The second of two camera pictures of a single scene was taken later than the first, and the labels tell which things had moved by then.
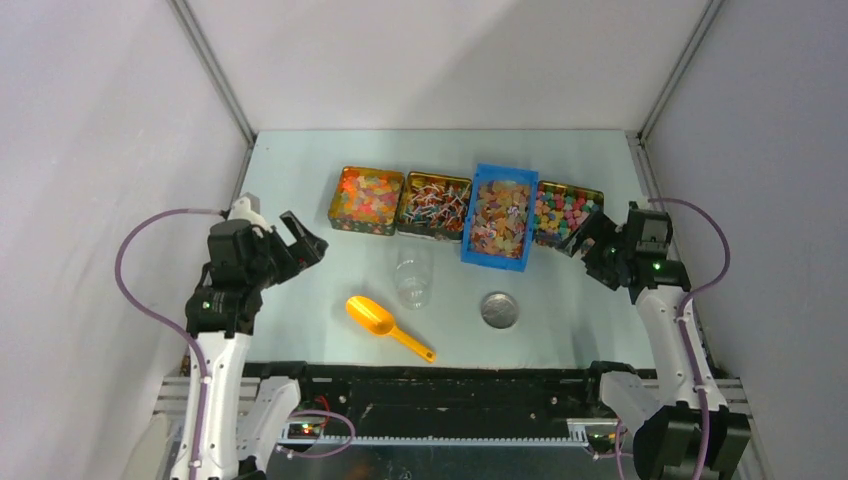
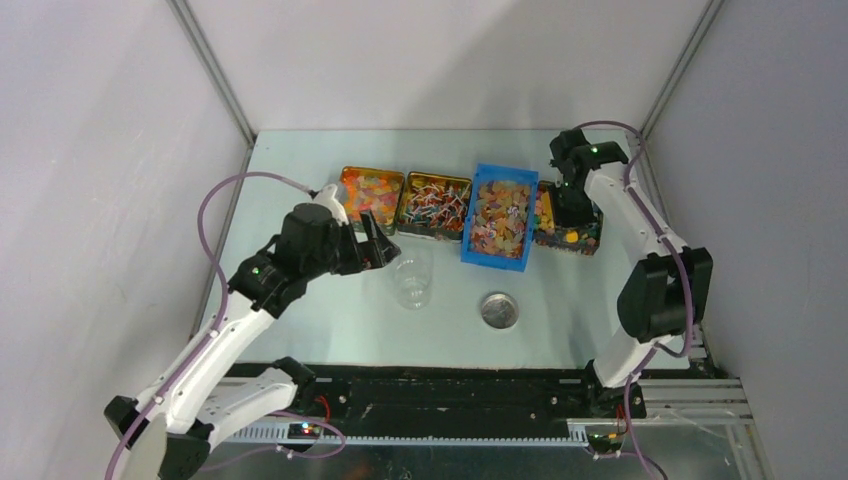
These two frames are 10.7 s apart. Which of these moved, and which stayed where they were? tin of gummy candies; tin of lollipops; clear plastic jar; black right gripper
Moved: black right gripper
Stayed: tin of lollipops; clear plastic jar; tin of gummy candies
